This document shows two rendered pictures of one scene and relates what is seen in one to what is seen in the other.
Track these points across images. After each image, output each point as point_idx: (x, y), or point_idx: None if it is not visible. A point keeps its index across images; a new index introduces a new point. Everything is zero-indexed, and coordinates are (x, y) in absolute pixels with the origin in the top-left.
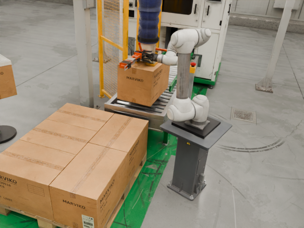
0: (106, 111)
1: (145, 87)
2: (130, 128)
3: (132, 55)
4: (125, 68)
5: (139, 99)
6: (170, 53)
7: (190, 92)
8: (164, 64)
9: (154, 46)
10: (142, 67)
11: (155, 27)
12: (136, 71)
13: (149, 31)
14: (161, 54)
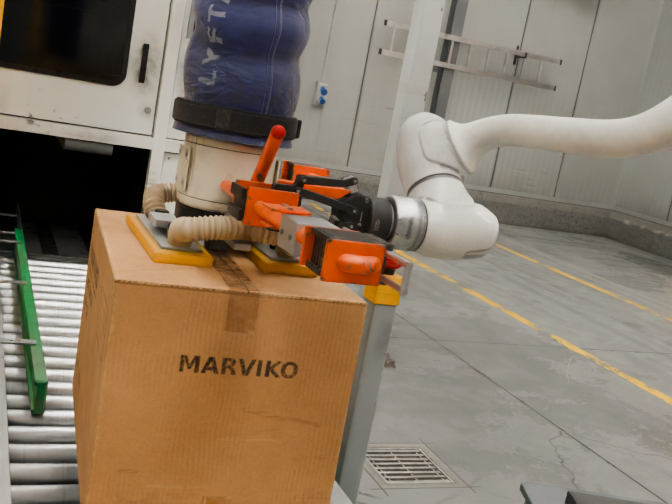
0: None
1: (310, 413)
2: None
3: (273, 206)
4: (408, 282)
5: (257, 498)
6: (455, 188)
7: (372, 405)
8: (434, 251)
9: (279, 165)
10: (275, 284)
11: (299, 58)
12: (257, 315)
13: (284, 73)
14: (408, 197)
